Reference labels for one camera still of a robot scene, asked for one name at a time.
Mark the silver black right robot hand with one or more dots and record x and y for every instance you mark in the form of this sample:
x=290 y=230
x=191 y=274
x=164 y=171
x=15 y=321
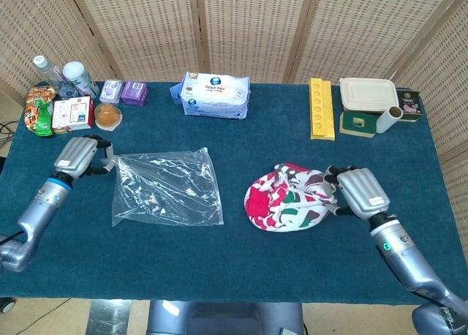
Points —
x=363 y=192

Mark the purple small box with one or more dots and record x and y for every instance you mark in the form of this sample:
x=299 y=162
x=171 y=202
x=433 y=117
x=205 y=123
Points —
x=134 y=93

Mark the orange green snack bag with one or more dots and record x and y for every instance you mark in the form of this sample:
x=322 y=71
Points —
x=36 y=112

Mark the orange jelly cup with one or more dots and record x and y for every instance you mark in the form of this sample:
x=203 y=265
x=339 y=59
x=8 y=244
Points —
x=107 y=116

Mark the red white green patterned clothes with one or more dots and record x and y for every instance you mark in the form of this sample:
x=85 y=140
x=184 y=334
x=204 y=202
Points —
x=289 y=203

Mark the blue-grey robot torso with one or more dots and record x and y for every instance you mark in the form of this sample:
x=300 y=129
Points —
x=226 y=318

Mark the clear plastic bag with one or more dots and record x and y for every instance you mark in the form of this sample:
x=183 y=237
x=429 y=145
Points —
x=168 y=192

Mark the white red cardboard box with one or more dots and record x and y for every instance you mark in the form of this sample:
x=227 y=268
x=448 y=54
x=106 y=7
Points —
x=71 y=113

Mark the clear plastic water bottle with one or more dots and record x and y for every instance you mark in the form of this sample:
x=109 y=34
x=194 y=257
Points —
x=49 y=73

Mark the pale lilac clear box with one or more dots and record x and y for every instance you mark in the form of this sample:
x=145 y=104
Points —
x=110 y=91

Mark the yellow holed plastic tray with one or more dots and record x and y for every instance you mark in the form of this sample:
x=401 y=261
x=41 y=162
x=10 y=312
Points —
x=321 y=108

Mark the white paper roll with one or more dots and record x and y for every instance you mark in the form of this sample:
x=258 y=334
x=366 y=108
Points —
x=387 y=121

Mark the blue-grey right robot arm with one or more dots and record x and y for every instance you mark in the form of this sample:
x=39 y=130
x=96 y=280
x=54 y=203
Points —
x=406 y=258

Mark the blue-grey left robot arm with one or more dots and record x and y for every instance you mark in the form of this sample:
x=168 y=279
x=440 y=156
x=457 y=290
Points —
x=40 y=210

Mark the green box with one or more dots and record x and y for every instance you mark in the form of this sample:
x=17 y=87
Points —
x=358 y=124

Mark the beige lidded food container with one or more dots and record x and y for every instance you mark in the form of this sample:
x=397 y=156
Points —
x=367 y=93

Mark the dark green tin can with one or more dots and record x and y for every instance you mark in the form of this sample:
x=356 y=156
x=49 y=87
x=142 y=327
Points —
x=409 y=102

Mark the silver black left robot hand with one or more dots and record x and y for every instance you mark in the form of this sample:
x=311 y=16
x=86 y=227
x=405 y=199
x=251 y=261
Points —
x=75 y=156

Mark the white blue tissue pack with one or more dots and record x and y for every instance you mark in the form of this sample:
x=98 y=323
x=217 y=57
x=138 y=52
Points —
x=215 y=95

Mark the teal carpet table cover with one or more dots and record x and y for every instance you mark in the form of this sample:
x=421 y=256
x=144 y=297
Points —
x=234 y=262

